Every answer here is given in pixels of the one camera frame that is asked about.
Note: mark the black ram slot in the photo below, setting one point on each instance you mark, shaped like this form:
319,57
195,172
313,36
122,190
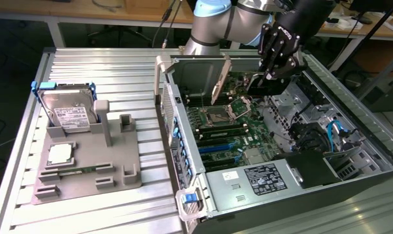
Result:
199,96
203,103
219,125

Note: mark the silver slotted metal bracket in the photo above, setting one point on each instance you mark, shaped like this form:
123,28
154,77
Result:
346,168

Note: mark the black gpu with metal bracket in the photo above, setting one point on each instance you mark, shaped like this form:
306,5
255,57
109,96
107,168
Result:
269,87

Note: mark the grey power supply unit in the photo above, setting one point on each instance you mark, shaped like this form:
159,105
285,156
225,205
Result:
229,195

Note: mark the silver cpu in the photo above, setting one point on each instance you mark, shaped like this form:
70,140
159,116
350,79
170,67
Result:
61,154

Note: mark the cpu socket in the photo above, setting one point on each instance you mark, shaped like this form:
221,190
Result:
217,115

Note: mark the thin metal locking lever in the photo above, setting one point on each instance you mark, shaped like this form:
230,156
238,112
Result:
203,100

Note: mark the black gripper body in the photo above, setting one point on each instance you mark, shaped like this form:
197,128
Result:
307,19

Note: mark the black box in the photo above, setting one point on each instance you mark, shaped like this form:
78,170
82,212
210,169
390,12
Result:
385,97

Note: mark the grey case foot blue tag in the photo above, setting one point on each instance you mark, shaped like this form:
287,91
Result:
191,212

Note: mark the black fan shroud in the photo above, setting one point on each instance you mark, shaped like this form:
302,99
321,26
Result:
310,170

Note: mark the grey parts rack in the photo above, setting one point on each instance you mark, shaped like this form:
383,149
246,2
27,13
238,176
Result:
86,170

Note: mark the hard disk in blue carrier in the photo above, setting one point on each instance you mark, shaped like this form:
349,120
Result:
70,107

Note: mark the green motherboard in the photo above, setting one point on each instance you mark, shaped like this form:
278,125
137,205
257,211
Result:
258,136

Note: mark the silver disk bay cage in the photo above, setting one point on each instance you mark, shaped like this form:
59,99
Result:
287,114

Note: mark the black slanted pole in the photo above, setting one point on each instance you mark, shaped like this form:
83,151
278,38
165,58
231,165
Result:
381,25

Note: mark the silver chipset heatsink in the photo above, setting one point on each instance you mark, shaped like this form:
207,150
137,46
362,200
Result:
257,156

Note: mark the black expansion slot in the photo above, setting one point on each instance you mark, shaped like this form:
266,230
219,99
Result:
222,165

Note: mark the blue expansion slot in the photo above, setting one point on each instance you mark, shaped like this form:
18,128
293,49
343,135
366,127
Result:
217,148

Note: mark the green ram stick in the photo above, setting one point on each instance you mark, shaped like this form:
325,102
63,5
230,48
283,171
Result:
79,169

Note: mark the black installed ram stick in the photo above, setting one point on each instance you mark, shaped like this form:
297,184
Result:
222,133

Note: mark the white black device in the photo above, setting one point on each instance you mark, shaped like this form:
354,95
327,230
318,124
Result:
343,23

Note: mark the black open pc case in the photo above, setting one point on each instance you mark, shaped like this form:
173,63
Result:
346,195

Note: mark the blue slot clip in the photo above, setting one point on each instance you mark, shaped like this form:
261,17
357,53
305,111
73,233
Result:
175,132
185,152
190,175
187,163
182,143

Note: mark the wooden desk white frame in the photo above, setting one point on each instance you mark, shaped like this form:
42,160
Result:
346,33
54,12

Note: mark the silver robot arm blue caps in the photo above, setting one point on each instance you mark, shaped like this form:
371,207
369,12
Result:
217,24

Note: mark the open socket cover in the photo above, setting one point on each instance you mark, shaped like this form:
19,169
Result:
241,107

